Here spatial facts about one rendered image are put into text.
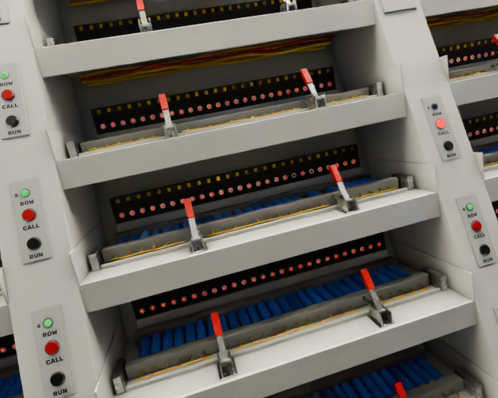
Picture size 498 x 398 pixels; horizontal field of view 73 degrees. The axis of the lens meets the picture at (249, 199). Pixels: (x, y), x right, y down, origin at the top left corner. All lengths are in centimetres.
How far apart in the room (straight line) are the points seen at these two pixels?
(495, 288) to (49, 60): 84
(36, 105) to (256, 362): 53
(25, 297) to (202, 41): 49
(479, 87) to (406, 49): 16
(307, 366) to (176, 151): 40
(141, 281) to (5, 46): 43
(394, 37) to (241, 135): 35
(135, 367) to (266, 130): 44
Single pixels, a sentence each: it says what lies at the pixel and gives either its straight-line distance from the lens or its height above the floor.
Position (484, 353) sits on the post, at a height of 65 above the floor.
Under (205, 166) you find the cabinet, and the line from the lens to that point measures 76.
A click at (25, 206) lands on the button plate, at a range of 60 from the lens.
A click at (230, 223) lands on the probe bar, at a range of 61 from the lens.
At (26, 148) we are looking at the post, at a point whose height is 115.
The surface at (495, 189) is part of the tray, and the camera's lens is 77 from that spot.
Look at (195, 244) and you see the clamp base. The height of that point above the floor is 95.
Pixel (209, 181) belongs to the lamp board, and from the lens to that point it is 71.
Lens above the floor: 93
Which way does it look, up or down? 7 degrees up
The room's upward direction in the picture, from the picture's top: 15 degrees counter-clockwise
